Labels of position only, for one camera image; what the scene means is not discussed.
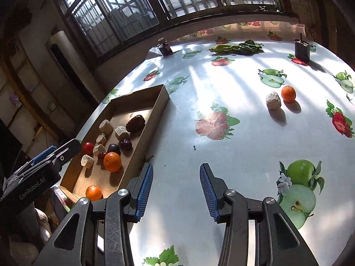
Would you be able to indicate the pink plush toy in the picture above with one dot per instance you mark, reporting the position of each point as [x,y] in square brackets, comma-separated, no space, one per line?
[15,99]

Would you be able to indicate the dark purple plum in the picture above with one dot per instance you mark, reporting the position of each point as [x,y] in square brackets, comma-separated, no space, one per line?
[113,148]

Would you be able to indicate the orange tangerine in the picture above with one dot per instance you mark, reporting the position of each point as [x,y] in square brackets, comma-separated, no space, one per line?
[93,192]
[288,93]
[112,161]

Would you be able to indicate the fruit-print tablecloth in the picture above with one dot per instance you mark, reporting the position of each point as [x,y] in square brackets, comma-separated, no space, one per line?
[249,144]

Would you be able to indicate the barred window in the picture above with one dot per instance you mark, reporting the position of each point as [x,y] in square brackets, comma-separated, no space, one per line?
[124,11]

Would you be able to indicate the large wrinkled red date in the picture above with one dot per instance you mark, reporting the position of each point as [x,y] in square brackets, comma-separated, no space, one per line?
[135,124]

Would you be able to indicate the dark red date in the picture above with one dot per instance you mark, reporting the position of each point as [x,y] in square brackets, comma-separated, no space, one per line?
[126,144]

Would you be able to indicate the white standing air conditioner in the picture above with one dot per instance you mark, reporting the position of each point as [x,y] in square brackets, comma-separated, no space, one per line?
[63,61]

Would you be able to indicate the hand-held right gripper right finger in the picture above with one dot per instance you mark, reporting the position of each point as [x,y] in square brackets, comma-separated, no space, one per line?
[206,188]

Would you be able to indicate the black binder clip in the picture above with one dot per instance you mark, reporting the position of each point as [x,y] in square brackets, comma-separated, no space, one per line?
[301,50]

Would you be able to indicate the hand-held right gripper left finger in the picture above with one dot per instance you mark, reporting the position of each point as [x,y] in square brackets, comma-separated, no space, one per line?
[144,188]

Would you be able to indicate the red cherry tomato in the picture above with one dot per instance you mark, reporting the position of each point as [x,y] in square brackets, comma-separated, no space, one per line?
[88,147]

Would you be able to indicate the dark jar at table edge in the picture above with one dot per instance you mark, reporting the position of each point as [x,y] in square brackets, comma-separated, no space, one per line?
[165,49]

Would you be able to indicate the small red date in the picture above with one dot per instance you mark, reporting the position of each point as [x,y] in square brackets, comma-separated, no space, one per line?
[101,155]

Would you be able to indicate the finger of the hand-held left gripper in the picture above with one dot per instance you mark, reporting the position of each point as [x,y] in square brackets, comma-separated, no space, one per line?
[69,151]
[44,153]

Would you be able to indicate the green leafy vegetables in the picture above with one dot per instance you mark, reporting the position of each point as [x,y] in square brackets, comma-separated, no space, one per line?
[235,47]

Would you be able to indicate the brown cardboard box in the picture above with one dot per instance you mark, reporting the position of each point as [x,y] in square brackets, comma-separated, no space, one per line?
[122,110]

